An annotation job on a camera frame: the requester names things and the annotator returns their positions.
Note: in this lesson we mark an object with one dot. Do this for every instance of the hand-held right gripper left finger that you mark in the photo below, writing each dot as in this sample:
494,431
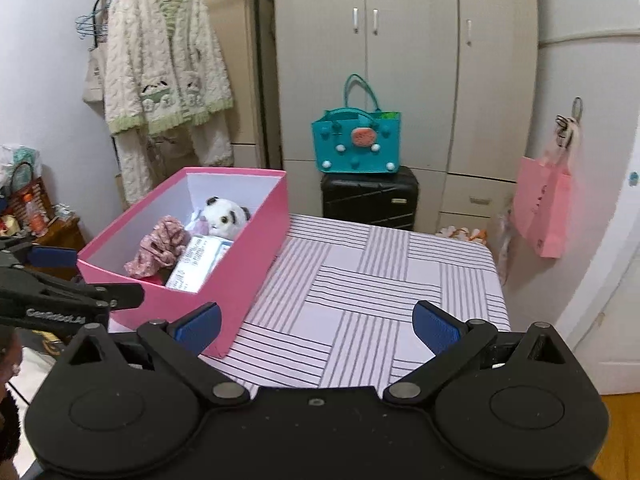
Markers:
200,325

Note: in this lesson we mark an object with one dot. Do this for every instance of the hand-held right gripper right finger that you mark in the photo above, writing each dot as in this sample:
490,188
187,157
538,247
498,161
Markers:
435,327

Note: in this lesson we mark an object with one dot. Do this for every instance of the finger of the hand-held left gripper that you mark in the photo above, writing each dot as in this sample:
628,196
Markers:
50,256
100,296

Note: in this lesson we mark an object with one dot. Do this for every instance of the red strawberry plush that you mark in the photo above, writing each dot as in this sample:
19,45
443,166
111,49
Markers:
155,279

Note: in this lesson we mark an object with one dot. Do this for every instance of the white packet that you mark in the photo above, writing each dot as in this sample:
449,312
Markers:
200,262

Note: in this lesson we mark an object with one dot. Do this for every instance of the pink cardboard box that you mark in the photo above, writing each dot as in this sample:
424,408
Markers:
250,270

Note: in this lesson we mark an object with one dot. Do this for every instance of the pink floral scrunchie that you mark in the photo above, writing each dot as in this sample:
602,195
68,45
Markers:
160,245

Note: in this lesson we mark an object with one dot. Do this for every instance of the purple plush toy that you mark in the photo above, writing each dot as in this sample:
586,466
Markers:
198,225

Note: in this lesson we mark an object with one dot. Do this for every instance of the panda plush toy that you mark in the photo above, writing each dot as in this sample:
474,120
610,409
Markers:
225,217

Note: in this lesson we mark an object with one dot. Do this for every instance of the person's left hand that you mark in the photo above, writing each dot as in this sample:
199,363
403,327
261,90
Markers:
9,360

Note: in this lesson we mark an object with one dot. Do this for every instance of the wooden cabinet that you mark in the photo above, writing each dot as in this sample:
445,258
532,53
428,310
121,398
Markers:
65,235

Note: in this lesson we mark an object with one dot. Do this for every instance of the orange drink bottle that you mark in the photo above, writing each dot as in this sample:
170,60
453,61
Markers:
35,217

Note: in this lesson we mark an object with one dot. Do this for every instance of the brown woven basket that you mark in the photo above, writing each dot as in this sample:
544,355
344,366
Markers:
17,195

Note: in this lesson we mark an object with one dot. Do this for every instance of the patterned plastic bag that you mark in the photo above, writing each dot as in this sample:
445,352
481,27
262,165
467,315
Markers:
17,157

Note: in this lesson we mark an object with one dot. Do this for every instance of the clear plastic bag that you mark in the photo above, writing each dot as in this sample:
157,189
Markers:
504,245

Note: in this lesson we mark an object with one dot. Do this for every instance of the black suitcase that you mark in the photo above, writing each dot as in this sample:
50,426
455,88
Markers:
370,200

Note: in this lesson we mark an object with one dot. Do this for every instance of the pink tote bag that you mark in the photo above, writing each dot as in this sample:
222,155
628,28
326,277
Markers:
542,210

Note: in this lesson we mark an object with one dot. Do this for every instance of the white door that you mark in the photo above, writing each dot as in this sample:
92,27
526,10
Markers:
610,310

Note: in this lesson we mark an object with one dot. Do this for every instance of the white fluffy pajama pants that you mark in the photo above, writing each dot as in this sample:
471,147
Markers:
210,145

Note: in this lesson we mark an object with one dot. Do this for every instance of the beige canvas tote bag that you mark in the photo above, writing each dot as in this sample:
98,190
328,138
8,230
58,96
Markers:
95,80

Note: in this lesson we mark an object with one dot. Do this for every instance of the teal felt handbag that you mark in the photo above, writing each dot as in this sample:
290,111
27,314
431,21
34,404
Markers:
340,155

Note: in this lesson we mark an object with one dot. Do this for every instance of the white fluffy pajama jacket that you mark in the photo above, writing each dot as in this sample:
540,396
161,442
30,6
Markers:
150,50

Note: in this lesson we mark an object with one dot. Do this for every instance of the round teal sticker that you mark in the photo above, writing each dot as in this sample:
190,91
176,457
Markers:
633,178

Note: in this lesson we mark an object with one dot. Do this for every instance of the grey wardrobe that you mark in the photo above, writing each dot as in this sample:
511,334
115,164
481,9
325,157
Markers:
415,60

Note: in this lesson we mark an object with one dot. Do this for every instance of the beige wardrobe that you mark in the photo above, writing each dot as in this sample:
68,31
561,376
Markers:
235,35

